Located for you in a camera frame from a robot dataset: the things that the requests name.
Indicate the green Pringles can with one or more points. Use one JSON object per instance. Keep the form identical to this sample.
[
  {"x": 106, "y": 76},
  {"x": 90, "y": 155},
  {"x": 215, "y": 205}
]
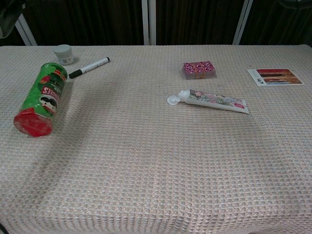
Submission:
[{"x": 41, "y": 97}]

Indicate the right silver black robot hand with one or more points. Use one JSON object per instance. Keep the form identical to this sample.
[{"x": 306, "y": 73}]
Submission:
[{"x": 296, "y": 3}]

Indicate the red brown picture postcard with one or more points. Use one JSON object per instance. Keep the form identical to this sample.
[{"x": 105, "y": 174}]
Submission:
[{"x": 278, "y": 76}]

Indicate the black and white marker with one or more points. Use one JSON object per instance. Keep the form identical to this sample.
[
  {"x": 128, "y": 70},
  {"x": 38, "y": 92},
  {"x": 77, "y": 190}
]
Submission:
[{"x": 90, "y": 66}]

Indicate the small white lidded jar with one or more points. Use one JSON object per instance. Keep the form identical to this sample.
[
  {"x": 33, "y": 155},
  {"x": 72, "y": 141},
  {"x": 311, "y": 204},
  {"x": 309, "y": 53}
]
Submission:
[{"x": 64, "y": 54}]

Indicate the pink patterned card deck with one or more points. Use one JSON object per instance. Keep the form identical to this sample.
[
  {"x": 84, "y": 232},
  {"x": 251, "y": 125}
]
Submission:
[{"x": 198, "y": 70}]

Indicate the floral white toothpaste tube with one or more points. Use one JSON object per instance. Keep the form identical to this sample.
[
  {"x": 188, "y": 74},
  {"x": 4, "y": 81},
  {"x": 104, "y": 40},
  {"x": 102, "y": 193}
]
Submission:
[{"x": 214, "y": 101}]

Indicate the white frame post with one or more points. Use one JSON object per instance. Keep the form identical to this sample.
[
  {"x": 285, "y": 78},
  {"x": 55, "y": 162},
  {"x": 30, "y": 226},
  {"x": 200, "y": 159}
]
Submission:
[
  {"x": 26, "y": 33},
  {"x": 152, "y": 22},
  {"x": 242, "y": 22},
  {"x": 145, "y": 22}
]

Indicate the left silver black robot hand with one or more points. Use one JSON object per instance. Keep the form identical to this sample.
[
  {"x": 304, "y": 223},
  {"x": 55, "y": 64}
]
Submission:
[{"x": 8, "y": 17}]

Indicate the beige waffle tablecloth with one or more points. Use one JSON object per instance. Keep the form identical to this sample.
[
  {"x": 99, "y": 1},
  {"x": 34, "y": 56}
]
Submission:
[{"x": 146, "y": 158}]

